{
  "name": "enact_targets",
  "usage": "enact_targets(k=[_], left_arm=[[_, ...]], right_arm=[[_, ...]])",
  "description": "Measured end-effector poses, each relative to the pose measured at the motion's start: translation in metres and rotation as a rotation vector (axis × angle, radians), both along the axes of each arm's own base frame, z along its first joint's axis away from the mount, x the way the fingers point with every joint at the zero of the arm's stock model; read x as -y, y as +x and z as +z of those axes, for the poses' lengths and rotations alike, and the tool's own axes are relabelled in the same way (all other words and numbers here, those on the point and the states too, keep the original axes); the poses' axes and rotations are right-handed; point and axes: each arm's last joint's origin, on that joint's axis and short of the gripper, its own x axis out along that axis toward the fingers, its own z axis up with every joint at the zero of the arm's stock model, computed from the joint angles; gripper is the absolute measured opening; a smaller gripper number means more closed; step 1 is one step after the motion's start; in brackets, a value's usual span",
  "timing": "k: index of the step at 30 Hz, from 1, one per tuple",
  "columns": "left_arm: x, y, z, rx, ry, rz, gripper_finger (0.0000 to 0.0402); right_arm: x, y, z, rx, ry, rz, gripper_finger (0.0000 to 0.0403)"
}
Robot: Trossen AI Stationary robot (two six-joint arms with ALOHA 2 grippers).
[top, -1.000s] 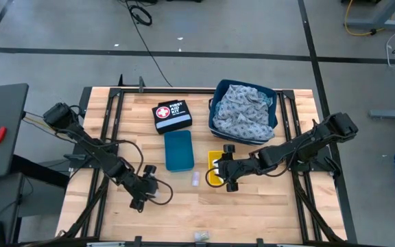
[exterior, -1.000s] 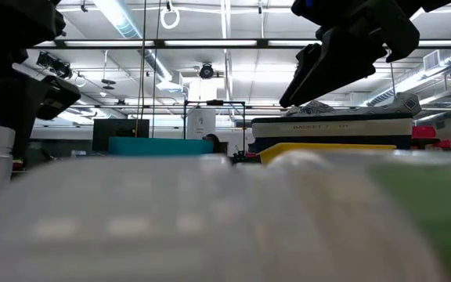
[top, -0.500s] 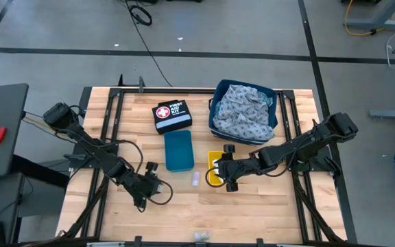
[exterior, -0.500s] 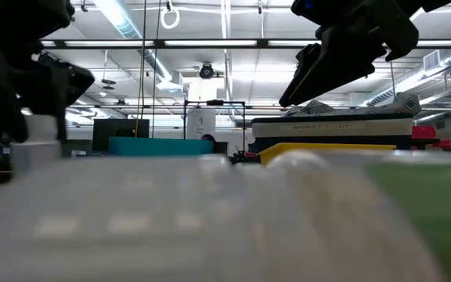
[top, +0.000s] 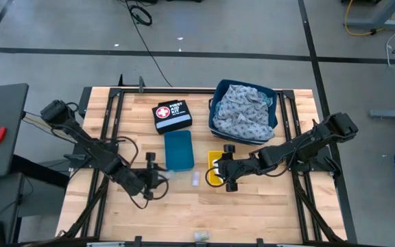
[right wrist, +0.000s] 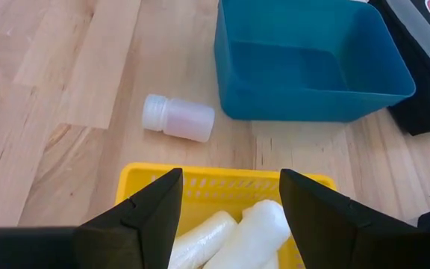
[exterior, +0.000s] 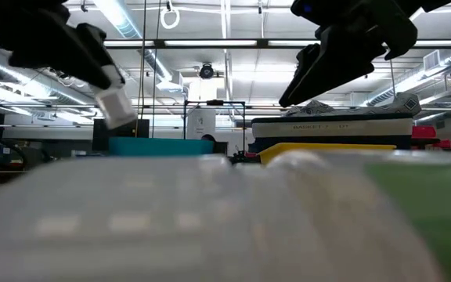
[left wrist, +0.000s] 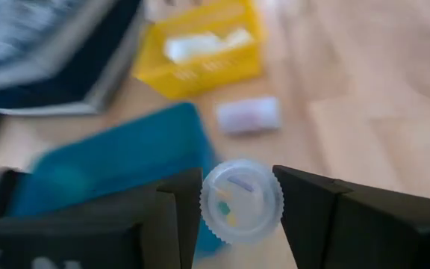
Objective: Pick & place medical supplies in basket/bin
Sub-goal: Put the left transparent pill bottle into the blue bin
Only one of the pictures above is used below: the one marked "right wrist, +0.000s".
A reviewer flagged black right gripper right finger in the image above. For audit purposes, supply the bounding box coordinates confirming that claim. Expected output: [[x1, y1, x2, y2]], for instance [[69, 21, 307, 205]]
[[279, 168, 420, 269]]

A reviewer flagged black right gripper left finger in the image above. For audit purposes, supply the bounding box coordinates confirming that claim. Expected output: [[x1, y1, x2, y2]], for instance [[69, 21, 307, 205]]
[[75, 167, 184, 269]]

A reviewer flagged yellow plastic basket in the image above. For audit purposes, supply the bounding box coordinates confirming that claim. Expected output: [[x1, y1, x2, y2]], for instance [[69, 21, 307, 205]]
[[114, 161, 337, 269]]

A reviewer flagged teal plastic bin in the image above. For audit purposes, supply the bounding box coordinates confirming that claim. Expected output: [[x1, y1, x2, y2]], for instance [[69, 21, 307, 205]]
[[214, 0, 417, 123]]

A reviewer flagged small translucent pink bottle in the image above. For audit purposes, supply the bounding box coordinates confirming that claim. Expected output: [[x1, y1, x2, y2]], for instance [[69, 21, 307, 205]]
[[141, 93, 216, 143]]

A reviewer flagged black first aid kit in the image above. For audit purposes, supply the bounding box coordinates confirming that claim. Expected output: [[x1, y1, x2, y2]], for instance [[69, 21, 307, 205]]
[[367, 0, 430, 137]]

